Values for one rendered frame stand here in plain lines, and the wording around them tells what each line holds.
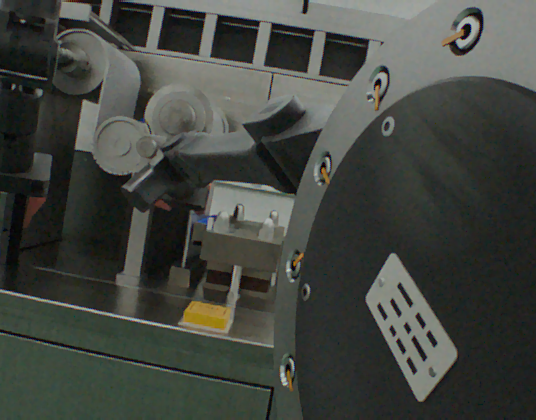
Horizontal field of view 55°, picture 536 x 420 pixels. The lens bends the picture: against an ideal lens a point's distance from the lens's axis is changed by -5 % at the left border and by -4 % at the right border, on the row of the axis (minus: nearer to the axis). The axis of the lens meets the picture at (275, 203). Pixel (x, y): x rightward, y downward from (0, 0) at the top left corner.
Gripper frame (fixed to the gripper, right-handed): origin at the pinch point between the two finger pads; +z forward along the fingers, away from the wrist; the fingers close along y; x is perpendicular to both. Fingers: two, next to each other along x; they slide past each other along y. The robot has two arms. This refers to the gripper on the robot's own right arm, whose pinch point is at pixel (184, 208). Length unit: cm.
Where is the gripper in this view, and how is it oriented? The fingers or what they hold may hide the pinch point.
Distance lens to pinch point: 105.8
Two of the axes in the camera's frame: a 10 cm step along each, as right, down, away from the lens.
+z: -0.6, 4.6, 8.9
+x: 1.5, -8.7, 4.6
